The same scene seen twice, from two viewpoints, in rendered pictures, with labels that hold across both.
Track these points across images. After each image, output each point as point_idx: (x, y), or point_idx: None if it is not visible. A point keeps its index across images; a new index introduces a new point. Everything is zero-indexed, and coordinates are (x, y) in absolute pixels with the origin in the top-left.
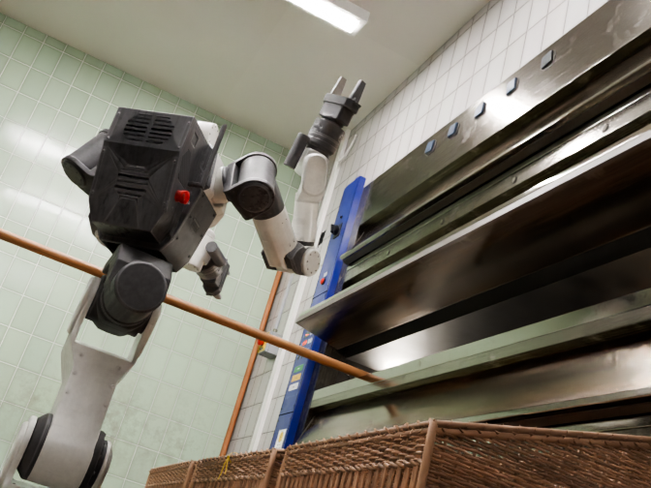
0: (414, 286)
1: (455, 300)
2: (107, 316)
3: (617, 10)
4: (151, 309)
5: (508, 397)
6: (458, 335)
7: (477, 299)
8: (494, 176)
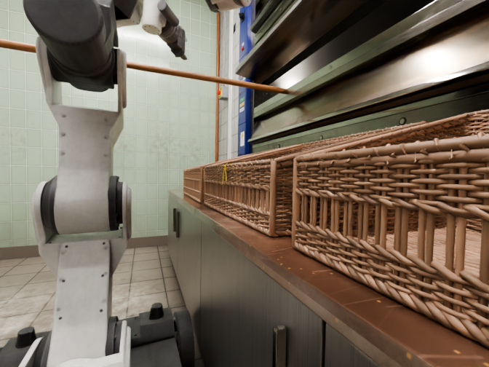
0: (317, 9)
1: (350, 11)
2: (65, 69)
3: None
4: (90, 38)
5: (460, 55)
6: (342, 46)
7: (366, 6)
8: None
